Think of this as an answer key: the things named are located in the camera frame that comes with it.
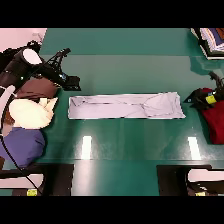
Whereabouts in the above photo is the brown garment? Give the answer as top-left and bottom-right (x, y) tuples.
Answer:
(14, 77), (62, 102)

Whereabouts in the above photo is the red garment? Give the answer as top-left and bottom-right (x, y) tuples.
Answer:
(199, 87), (224, 145)

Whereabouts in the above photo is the heap of clothes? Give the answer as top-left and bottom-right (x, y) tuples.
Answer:
(190, 28), (224, 61)

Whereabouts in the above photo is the black cable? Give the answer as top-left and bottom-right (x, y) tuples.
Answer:
(0, 132), (45, 197)

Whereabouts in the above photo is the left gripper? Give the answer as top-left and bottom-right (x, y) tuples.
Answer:
(60, 75), (82, 92)

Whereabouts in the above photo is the cream garment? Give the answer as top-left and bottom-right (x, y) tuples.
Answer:
(7, 96), (60, 130)

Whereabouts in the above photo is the white shirt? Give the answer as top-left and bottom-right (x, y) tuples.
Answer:
(67, 91), (187, 121)

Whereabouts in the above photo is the blue garment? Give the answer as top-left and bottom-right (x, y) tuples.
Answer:
(0, 127), (46, 168)

